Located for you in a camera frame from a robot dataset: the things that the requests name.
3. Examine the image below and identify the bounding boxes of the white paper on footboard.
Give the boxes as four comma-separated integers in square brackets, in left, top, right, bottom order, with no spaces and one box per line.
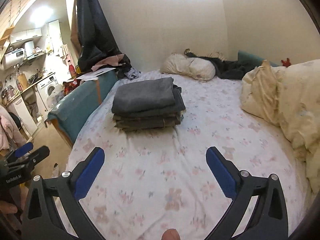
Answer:
[76,67,115,81]

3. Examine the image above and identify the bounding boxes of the cream patterned pillow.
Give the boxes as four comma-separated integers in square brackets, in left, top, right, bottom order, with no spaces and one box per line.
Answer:
[160,54,216,81]

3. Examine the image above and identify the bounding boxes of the dark hanging clothes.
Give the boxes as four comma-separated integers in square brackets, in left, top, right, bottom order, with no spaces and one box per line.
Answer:
[76,0,122,73]

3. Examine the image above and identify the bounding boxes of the white water heater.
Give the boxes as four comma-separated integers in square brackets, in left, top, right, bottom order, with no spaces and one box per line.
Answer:
[2,48,25,68]

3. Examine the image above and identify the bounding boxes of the dark grey denim pants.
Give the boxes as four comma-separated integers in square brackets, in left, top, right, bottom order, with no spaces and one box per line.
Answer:
[112,77,175,114]

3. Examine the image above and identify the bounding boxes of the red small toy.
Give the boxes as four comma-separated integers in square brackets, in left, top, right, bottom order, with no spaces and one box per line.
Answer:
[281,58,291,67]

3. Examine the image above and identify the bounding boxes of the white floral bed sheet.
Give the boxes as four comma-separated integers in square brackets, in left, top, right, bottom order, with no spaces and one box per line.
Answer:
[66,75,311,239]

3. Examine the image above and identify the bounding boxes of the white washing machine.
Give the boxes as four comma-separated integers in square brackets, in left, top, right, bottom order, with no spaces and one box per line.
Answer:
[37,73,58,110]

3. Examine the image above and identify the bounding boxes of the pink jacket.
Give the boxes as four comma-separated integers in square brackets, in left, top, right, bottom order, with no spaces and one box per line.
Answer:
[1,106,27,150]

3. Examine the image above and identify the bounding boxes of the black garment near pillow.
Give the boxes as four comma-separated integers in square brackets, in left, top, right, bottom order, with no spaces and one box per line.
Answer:
[184,49,255,80]

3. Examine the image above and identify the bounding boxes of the cream yellow duvet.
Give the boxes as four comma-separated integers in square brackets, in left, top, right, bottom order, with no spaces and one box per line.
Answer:
[240,60,319,193]

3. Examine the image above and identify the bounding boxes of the stack of folded dark clothes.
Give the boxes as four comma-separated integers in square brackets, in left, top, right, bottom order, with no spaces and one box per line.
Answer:
[113,85,185,132]

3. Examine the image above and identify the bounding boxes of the teal bed footboard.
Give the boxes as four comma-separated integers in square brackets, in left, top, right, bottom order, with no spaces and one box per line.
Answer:
[47,70,117,146]

